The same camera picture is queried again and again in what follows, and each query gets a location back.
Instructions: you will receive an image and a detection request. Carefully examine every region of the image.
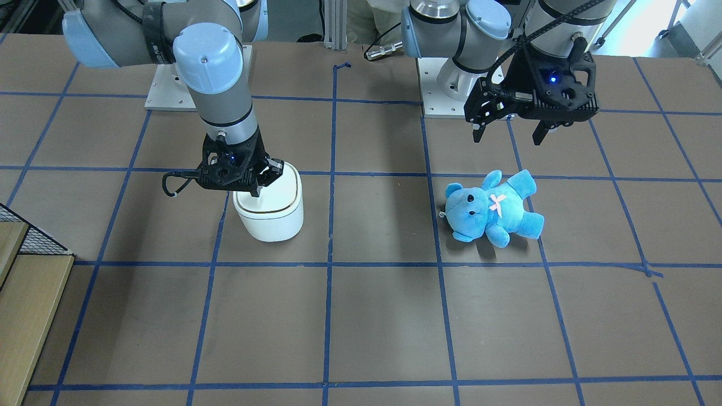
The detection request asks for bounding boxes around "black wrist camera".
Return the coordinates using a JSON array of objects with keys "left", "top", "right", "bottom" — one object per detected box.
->
[
  {"left": 196, "top": 134, "right": 265, "bottom": 196},
  {"left": 519, "top": 36, "right": 599, "bottom": 123}
]

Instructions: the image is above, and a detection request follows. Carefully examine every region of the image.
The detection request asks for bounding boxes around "aluminium frame post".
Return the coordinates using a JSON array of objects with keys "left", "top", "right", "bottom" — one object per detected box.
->
[{"left": 322, "top": 0, "right": 347, "bottom": 52}]

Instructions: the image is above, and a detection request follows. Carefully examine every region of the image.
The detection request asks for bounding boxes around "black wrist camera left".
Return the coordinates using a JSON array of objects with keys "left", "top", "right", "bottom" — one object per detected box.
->
[{"left": 519, "top": 36, "right": 599, "bottom": 123}]

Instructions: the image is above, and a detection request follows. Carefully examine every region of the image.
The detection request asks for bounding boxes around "wooden box with grid cloth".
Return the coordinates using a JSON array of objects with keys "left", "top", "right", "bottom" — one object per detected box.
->
[{"left": 1, "top": 205, "right": 75, "bottom": 405}]

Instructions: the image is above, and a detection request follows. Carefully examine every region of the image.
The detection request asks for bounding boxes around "person in beige clothes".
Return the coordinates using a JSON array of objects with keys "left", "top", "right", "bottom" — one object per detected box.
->
[{"left": 346, "top": 1, "right": 408, "bottom": 45}]

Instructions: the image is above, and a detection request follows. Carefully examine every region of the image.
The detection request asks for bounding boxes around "blue teddy bear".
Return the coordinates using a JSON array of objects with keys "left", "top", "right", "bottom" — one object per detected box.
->
[{"left": 439, "top": 169, "right": 545, "bottom": 248}]

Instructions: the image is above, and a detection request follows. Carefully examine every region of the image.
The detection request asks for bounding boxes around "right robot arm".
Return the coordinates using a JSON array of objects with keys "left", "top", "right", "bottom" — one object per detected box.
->
[{"left": 62, "top": 1, "right": 284, "bottom": 197}]

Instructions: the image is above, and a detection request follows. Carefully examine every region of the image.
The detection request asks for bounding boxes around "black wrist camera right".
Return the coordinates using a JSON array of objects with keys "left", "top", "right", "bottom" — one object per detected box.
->
[{"left": 196, "top": 134, "right": 265, "bottom": 196}]

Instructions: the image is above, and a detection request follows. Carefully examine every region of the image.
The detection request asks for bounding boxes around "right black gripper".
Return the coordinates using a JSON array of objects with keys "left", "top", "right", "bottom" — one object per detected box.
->
[{"left": 204, "top": 130, "right": 285, "bottom": 198}]

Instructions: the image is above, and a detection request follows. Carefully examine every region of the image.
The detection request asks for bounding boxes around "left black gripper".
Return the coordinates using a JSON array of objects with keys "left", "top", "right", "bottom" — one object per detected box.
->
[{"left": 464, "top": 43, "right": 565, "bottom": 146}]

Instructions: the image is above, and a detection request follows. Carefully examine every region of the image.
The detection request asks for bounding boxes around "white trash can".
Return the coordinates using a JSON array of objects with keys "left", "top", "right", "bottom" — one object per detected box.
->
[{"left": 231, "top": 162, "right": 304, "bottom": 242}]

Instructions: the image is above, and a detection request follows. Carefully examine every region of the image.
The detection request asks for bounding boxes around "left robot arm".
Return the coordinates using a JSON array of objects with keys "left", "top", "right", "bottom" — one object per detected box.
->
[{"left": 400, "top": 1, "right": 615, "bottom": 145}]

